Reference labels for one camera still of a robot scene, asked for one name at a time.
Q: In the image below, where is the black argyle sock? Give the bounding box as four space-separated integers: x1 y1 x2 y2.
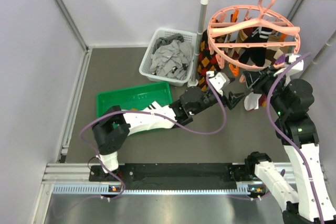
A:
197 30 221 91

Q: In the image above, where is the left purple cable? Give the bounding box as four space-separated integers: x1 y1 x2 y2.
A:
51 73 228 219

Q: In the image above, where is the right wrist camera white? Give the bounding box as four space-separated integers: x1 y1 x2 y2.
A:
272 53 305 78

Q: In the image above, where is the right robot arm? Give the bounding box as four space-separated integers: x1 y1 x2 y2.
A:
241 67 335 223

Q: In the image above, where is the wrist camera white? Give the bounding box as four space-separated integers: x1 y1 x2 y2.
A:
206 71 230 97
272 53 305 78

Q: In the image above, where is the orange brown striped sock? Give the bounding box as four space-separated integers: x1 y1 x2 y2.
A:
131 101 170 113

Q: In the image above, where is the purple cable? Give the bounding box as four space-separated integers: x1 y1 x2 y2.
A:
51 73 228 219
225 52 326 224

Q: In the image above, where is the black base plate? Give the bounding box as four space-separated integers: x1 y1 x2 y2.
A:
89 163 263 190

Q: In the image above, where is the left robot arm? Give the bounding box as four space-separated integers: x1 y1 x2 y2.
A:
91 73 245 180

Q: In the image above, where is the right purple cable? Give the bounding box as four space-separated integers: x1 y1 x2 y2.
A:
225 52 326 224

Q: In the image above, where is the black white striped sock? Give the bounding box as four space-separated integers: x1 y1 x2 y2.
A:
238 27 273 67

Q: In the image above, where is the pink round clip hanger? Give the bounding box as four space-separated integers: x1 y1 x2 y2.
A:
207 0 300 77

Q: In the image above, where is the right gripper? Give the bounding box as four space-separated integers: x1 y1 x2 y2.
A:
243 64 287 115

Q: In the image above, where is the grey slotted cable duct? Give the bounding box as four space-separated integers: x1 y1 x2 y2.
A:
52 184 265 195

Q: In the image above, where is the white plastic laundry basket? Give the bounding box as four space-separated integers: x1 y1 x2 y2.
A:
139 28 196 87

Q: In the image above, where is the orange clothes clip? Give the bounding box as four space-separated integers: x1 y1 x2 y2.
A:
229 63 239 77

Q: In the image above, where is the grey clothes pile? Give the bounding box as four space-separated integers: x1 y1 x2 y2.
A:
149 33 193 80

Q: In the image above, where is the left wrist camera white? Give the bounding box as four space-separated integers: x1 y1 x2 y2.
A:
206 71 230 97

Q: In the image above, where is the green plastic tray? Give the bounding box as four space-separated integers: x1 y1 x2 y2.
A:
96 81 175 135

